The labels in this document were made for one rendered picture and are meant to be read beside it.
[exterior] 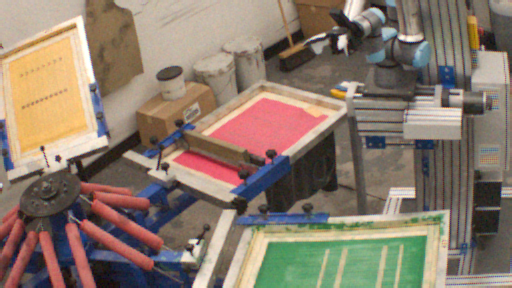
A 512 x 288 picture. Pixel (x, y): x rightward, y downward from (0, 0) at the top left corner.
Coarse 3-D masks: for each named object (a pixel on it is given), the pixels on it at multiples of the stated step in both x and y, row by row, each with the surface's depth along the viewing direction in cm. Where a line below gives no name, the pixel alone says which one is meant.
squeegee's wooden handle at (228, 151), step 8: (192, 136) 315; (200, 136) 313; (192, 144) 319; (200, 144) 314; (208, 144) 310; (216, 144) 306; (224, 144) 303; (232, 144) 302; (216, 152) 309; (224, 152) 304; (232, 152) 300; (240, 152) 297; (248, 152) 298; (232, 160) 303; (240, 160) 299; (248, 160) 299
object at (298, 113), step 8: (288, 112) 338; (296, 112) 337; (304, 112) 336; (304, 120) 329; (312, 120) 328; (320, 120) 327; (304, 128) 323; (312, 128) 322; (296, 136) 319; (280, 144) 316; (288, 144) 315; (280, 152) 310; (216, 168) 309; (224, 168) 308; (232, 168) 307; (216, 176) 304; (224, 176) 302; (232, 176) 301
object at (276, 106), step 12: (252, 108) 348; (264, 108) 346; (276, 108) 343; (288, 108) 341; (240, 120) 340; (216, 132) 334; (180, 156) 322; (192, 156) 320; (204, 156) 319; (192, 168) 312; (204, 168) 310
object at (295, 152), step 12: (264, 84) 359; (276, 84) 357; (240, 96) 353; (252, 96) 357; (288, 96) 350; (300, 96) 344; (312, 96) 340; (228, 108) 347; (336, 108) 331; (204, 120) 339; (216, 120) 343; (336, 120) 318; (312, 132) 313; (324, 132) 313; (300, 144) 306; (312, 144) 309; (156, 156) 320; (300, 156) 305; (180, 168) 307; (204, 180) 296
